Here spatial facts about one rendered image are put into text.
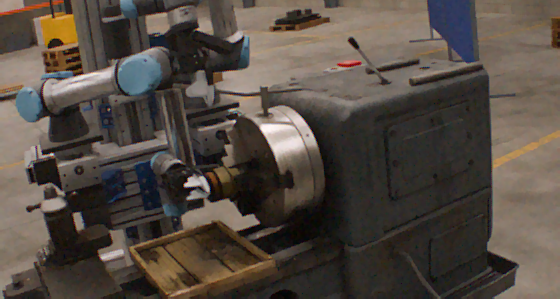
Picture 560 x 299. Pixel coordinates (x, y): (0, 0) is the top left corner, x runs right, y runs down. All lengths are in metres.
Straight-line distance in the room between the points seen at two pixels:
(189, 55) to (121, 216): 0.87
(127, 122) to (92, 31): 0.36
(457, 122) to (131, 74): 0.95
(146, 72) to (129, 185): 0.57
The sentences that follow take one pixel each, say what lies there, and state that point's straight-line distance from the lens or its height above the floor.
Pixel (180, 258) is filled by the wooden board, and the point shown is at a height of 0.88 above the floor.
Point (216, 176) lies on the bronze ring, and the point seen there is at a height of 1.11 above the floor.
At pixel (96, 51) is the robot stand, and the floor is 1.42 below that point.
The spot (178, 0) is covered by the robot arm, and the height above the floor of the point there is 1.58.
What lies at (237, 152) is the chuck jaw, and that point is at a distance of 1.72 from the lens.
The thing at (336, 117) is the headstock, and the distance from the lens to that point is 1.62.
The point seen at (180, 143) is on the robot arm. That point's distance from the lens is 1.98.
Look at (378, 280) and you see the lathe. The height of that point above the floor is 0.73.
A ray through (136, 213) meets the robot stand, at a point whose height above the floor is 0.85.
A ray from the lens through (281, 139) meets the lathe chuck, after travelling 1.62.
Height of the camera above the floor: 1.65
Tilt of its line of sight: 17 degrees down
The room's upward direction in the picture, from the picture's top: 8 degrees counter-clockwise
